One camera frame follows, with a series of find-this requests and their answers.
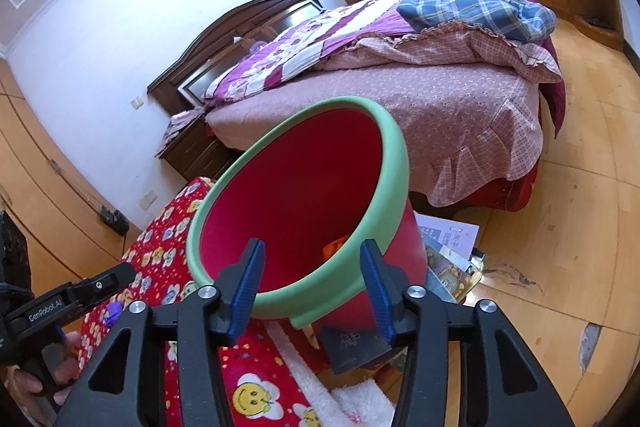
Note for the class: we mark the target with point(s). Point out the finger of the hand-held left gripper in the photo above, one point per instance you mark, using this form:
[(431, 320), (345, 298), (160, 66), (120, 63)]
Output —
[(102, 282)]

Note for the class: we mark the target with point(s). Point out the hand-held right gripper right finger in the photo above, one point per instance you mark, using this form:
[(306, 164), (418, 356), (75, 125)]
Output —
[(377, 294)]

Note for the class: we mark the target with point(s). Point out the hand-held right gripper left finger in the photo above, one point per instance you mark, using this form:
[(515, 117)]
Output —
[(246, 294)]

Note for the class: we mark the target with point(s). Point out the purple wrapper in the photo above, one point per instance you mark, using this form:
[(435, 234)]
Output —
[(113, 314)]

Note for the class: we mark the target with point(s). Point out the red bin with green rim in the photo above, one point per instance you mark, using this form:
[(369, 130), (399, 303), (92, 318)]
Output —
[(300, 187)]

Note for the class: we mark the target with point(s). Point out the person's left hand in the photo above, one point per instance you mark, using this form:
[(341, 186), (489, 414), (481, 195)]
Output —
[(70, 357)]

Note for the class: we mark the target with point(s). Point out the red smiley flower blanket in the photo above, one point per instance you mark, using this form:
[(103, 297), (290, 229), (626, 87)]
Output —
[(170, 227)]

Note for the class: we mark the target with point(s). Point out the white printed paper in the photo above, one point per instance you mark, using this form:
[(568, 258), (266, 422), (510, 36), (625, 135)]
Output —
[(450, 232)]

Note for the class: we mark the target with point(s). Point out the white fluffy rug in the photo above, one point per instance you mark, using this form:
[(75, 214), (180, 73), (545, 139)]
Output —
[(320, 387)]

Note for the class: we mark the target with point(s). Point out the light wooden wardrobe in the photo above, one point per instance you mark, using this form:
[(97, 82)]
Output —
[(45, 177)]

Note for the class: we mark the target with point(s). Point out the dark wooden nightstand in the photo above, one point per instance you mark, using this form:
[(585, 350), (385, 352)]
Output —
[(195, 152)]

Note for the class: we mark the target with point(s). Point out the pink cloth on nightstand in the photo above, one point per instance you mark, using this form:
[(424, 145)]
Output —
[(177, 127)]

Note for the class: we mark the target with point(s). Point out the bed with pink sheet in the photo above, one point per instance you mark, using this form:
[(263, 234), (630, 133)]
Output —
[(450, 122)]

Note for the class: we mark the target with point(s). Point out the dark wooden headboard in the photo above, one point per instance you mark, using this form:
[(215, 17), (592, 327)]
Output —
[(220, 47)]

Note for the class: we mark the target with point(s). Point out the purple patchwork quilt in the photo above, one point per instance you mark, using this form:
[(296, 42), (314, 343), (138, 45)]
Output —
[(310, 42)]

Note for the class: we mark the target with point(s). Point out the blue plaid cloth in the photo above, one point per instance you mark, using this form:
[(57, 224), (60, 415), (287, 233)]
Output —
[(475, 14)]

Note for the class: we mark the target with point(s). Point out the white wall socket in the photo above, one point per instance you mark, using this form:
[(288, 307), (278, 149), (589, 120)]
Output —
[(147, 200)]

